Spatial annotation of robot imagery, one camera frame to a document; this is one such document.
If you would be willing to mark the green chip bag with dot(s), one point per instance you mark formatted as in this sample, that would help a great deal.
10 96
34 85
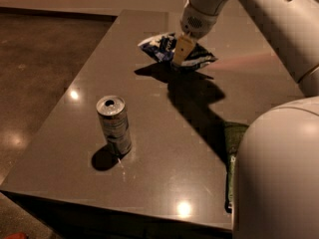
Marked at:
233 134

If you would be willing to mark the red object on floor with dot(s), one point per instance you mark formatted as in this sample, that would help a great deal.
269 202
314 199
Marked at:
19 235

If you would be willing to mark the blue chip bag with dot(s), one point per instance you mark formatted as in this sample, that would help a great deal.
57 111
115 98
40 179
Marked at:
161 48

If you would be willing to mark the silver drink can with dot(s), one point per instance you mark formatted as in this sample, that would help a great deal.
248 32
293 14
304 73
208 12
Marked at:
112 113

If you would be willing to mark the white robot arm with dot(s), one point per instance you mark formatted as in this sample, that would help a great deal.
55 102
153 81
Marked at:
276 177

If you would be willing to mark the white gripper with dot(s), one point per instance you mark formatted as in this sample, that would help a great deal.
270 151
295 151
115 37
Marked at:
198 23

